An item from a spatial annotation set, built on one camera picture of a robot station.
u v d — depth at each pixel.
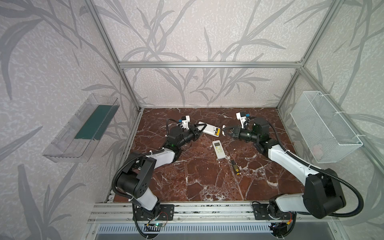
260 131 0.62
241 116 0.75
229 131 0.77
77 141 0.64
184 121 0.80
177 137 0.67
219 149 0.96
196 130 0.76
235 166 0.89
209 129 0.81
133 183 0.45
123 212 0.75
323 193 0.42
